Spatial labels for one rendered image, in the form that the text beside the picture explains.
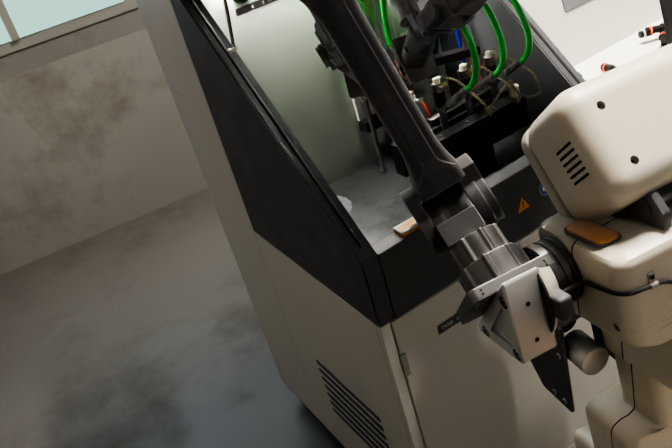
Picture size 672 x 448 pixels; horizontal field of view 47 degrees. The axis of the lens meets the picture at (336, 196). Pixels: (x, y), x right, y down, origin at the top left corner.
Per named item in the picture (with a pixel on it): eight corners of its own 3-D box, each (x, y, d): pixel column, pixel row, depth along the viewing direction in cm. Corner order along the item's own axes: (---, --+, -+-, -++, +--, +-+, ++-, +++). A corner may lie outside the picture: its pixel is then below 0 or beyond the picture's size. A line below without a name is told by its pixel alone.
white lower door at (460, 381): (452, 540, 189) (391, 325, 156) (446, 534, 191) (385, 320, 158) (633, 396, 213) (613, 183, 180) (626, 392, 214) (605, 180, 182)
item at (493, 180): (395, 318, 157) (378, 254, 150) (383, 309, 161) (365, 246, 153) (608, 183, 180) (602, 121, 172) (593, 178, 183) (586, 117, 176)
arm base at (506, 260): (474, 303, 89) (560, 259, 92) (438, 244, 93) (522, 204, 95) (460, 326, 97) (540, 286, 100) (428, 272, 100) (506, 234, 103)
